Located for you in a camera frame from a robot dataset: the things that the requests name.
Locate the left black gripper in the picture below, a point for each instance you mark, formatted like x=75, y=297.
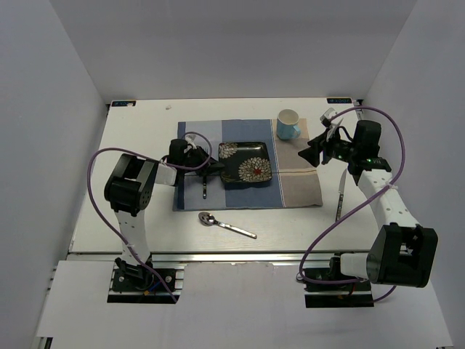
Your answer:
x=212, y=166

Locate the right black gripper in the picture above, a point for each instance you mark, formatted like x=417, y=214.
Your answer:
x=322, y=142

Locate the metal fork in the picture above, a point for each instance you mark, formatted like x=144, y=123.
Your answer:
x=205, y=189

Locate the dark floral rectangular plate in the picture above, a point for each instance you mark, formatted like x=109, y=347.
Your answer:
x=246, y=165

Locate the blue beige checked placemat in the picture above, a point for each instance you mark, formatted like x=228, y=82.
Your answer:
x=295, y=183

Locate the light blue mug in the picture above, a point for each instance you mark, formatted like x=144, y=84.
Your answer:
x=287, y=125

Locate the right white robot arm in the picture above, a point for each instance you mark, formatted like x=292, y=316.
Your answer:
x=403, y=251

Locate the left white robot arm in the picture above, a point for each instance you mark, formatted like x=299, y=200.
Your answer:
x=130, y=187

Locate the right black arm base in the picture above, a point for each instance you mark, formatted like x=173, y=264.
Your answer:
x=319, y=296

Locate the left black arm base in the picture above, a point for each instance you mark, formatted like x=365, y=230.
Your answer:
x=136, y=285

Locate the metal spoon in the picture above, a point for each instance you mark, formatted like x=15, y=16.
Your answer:
x=208, y=219

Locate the right blue table label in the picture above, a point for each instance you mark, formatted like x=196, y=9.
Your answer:
x=339, y=100

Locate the blue table label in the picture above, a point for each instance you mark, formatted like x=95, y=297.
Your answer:
x=339, y=100
x=123, y=103

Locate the metal table knife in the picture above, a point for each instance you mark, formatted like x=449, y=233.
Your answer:
x=341, y=195

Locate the left blue table label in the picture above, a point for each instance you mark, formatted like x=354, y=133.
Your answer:
x=123, y=103

